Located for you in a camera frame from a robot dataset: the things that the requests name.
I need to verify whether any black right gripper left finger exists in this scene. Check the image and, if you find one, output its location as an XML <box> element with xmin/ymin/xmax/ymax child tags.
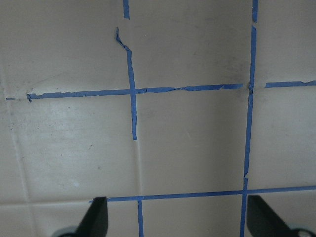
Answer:
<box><xmin>75</xmin><ymin>197</ymin><xmax>109</xmax><ymax>237</ymax></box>

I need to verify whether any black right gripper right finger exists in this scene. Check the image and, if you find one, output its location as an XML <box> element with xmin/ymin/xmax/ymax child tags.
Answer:
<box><xmin>246</xmin><ymin>195</ymin><xmax>305</xmax><ymax>237</ymax></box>

